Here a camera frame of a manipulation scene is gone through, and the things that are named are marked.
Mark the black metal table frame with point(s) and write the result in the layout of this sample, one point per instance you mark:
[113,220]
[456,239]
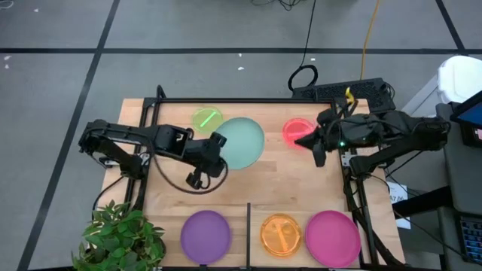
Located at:
[244,100]

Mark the large mint green plate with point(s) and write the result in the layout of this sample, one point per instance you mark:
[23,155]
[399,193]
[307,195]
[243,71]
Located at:
[244,145]

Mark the white paper sheet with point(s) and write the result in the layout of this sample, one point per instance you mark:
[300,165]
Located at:
[399,195]

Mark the green potted plant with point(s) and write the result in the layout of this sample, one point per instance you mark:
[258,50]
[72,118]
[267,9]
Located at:
[116,237]

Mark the small black pink-lit device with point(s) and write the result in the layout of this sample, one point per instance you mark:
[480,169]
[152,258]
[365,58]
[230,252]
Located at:
[472,135]

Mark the black cart bar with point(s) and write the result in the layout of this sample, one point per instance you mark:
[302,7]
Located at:
[421,203]

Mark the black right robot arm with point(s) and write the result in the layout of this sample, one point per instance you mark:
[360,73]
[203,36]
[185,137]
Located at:
[414,130]

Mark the large purple plastic plate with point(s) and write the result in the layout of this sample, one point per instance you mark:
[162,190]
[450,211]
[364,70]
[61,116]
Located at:
[205,237]

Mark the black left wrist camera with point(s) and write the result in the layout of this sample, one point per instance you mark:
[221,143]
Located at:
[195,180]

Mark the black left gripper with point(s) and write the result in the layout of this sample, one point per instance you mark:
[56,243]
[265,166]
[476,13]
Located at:
[205,158]

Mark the small translucent orange plate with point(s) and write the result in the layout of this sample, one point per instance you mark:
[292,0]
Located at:
[280,235]

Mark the grey side cart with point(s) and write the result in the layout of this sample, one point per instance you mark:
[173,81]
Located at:
[467,177]

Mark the small translucent green plate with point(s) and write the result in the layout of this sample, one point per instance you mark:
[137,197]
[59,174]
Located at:
[199,116]

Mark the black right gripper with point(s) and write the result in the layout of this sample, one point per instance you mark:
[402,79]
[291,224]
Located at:
[350,131]

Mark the large pink plastic plate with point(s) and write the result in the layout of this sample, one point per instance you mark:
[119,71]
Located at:
[333,239]

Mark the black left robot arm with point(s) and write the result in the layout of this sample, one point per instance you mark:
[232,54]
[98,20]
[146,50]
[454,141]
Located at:
[124,133]

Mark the tablet with blue screen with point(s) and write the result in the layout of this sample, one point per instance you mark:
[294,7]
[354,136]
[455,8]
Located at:
[472,114]

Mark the small translucent red plate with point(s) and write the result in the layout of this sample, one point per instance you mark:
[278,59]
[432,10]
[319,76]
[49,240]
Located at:
[295,130]

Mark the white plastic bin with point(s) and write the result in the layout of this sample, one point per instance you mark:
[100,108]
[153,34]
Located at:
[461,79]

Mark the black keyboard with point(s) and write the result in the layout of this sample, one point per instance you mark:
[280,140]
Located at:
[472,241]

